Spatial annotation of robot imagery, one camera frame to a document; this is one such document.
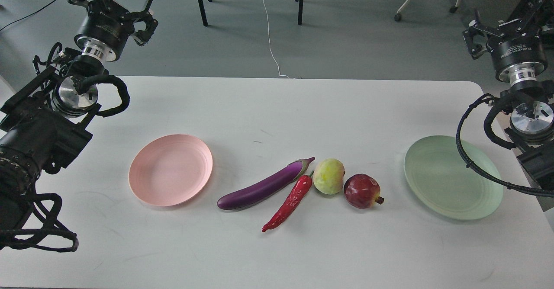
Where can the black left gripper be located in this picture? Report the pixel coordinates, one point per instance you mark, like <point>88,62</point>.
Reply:
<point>110,29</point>

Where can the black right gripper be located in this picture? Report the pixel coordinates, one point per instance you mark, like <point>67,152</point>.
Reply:
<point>525,48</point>

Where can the red pomegranate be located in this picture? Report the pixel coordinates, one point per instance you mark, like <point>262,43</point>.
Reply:
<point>362,191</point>

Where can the purple eggplant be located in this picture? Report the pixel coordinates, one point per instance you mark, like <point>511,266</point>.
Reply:
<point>256,193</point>

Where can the green yellow apple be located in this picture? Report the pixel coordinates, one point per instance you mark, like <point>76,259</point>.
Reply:
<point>328,176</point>

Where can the red chili pepper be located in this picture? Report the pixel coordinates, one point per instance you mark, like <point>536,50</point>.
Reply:
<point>298,192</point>

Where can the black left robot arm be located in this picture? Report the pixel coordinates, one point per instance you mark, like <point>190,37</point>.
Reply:
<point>45,123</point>

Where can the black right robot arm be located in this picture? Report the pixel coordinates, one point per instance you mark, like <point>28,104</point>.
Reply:
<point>522,116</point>

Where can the green plate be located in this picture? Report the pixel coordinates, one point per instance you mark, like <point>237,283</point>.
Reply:
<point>438,176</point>

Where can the pink plate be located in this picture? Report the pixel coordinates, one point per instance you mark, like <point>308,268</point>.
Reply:
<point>170,170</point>

